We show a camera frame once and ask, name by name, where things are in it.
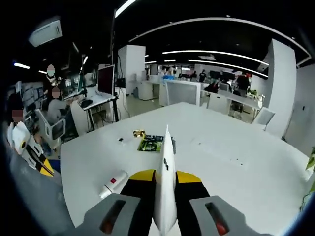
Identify green black skincare packet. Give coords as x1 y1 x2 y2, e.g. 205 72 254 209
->
137 134 165 153

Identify long ceiling light strip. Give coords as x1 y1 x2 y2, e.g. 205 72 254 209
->
114 0 138 18

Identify white ceiling air conditioner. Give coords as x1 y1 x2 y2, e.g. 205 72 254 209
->
28 19 63 48

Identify white desk black legs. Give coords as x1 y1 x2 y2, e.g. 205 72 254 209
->
78 89 120 127

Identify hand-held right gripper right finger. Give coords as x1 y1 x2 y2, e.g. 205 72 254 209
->
175 171 249 236

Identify green potted plant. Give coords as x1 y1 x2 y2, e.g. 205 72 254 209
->
305 147 315 195

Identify tall black pole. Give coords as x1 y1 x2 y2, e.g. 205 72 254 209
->
111 8 121 123

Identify white skincare bottle red label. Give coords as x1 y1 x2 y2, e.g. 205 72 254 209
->
98 169 129 199

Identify white framed partition screen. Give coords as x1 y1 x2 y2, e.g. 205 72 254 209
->
164 80 202 107

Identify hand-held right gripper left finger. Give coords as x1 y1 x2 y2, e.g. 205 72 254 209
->
83 169 157 236

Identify white skincare tube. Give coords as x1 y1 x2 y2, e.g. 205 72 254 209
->
152 124 178 236

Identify white storage shelf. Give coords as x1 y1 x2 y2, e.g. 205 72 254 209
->
14 81 47 123

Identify computer monitor red screen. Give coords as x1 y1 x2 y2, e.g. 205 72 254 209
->
97 64 116 96

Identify black tripod stand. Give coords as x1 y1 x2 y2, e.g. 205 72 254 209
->
78 55 89 99

